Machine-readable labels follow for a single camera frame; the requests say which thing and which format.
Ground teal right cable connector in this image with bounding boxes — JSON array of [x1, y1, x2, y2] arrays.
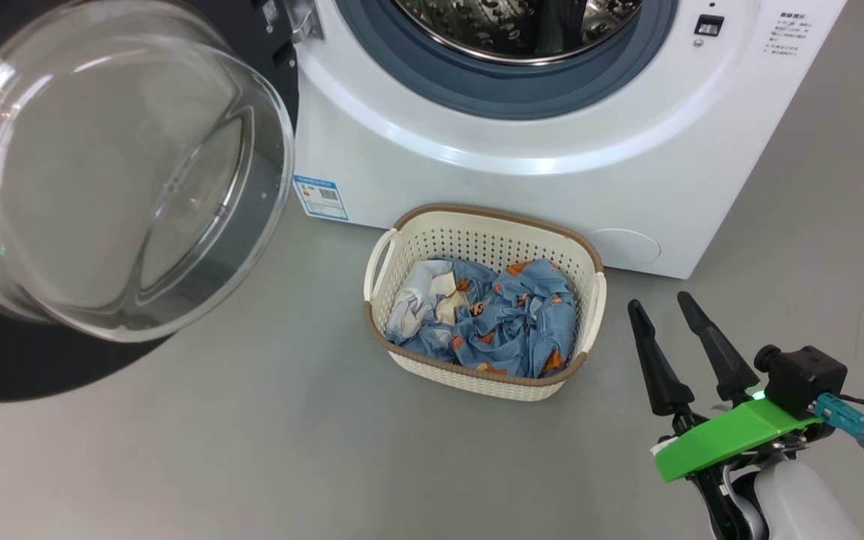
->
[[813, 393, 864, 452]]

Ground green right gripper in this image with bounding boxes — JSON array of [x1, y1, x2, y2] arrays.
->
[[628, 292, 827, 485]]

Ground blue garment with white lining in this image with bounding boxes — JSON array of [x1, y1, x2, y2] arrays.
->
[[385, 259, 459, 347]]

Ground blue energy label sticker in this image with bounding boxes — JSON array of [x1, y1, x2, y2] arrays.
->
[[292, 175, 350, 221]]

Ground round black glass washer door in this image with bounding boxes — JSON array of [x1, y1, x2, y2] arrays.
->
[[0, 0, 300, 403]]

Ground printed text label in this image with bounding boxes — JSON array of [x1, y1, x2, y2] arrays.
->
[[762, 10, 812, 58]]

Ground round drain filter cover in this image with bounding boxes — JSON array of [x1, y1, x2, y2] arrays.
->
[[588, 228, 662, 264]]

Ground perforated steel washer drum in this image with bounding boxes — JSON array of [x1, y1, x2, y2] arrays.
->
[[393, 0, 644, 65]]

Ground cream perforated laundry basket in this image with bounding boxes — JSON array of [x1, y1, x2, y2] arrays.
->
[[362, 203, 608, 403]]

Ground white front-load washing machine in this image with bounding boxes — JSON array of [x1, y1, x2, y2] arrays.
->
[[282, 0, 849, 280]]

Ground blue garment with orange print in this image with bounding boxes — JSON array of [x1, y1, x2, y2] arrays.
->
[[402, 258, 578, 378]]

